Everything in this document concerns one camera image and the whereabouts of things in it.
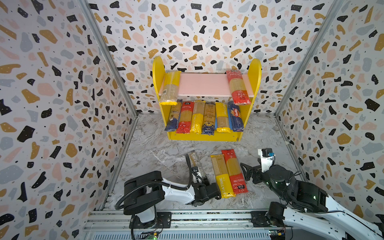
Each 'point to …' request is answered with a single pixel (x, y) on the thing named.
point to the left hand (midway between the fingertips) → (207, 180)
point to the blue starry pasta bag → (209, 119)
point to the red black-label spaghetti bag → (185, 117)
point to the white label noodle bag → (196, 162)
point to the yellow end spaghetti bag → (221, 168)
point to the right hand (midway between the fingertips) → (246, 161)
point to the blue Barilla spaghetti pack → (235, 119)
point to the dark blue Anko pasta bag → (173, 122)
